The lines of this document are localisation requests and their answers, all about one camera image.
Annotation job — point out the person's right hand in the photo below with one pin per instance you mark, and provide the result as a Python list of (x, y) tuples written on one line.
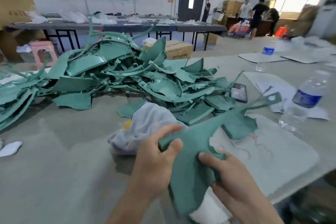
[(236, 181)]

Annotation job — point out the person's left hand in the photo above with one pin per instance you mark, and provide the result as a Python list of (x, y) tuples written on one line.
[(151, 168)]

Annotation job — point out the person's left thumb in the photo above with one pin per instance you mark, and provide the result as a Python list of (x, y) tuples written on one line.
[(173, 147)]

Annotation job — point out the person's right thumb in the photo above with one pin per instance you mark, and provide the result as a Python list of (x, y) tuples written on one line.
[(210, 159)]

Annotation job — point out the green leather piece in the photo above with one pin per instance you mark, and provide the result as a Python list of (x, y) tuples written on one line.
[(191, 179)]

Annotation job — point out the person's left forearm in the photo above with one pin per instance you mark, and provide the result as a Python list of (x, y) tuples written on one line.
[(136, 209)]

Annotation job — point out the person's right forearm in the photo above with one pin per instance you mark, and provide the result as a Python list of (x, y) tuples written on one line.
[(258, 213)]

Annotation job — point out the white crumpled cloth bundle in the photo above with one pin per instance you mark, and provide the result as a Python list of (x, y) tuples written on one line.
[(147, 124)]

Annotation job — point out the white fabric piece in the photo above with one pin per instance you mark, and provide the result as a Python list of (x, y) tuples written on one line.
[(210, 209)]

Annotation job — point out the white felt pad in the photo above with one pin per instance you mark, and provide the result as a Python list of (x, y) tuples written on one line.
[(275, 158)]

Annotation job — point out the black smartphone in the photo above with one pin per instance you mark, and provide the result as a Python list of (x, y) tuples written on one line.
[(239, 93)]

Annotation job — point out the pile of green leather scraps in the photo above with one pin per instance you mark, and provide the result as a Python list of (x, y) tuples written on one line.
[(110, 74)]

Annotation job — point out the brown cardboard box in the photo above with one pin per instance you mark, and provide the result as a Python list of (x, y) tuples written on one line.
[(177, 49)]

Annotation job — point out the white paper sheets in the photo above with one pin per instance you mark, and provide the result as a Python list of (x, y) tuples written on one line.
[(283, 90)]

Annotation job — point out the large clear water bottle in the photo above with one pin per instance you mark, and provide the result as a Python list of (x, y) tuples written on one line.
[(305, 97)]

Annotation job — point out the grey cardboard sheet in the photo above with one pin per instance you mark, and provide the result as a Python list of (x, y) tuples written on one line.
[(301, 59), (262, 58)]

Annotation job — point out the small clear water bottle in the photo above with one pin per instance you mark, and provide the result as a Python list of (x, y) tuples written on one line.
[(265, 57)]

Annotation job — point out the long grey covered table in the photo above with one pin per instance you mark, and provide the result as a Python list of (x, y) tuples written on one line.
[(118, 27)]

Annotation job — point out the blue cart with bags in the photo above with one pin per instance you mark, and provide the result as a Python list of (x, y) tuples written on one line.
[(240, 28)]

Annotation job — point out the dark grey door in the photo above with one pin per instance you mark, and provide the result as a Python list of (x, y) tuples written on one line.
[(191, 3)]

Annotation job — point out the red plastic stool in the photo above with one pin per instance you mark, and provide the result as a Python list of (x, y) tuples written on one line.
[(280, 32)]

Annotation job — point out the clear plastic bag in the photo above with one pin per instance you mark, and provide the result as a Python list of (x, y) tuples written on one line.
[(36, 17), (74, 17), (103, 19)]

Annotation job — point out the pink plastic stool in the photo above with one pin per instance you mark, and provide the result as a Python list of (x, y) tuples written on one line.
[(43, 53)]

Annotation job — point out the white paper scrap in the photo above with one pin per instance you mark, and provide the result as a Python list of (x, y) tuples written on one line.
[(10, 149)]

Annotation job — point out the stack of large cardboard boxes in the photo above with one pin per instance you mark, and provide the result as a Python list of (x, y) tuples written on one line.
[(13, 6)]

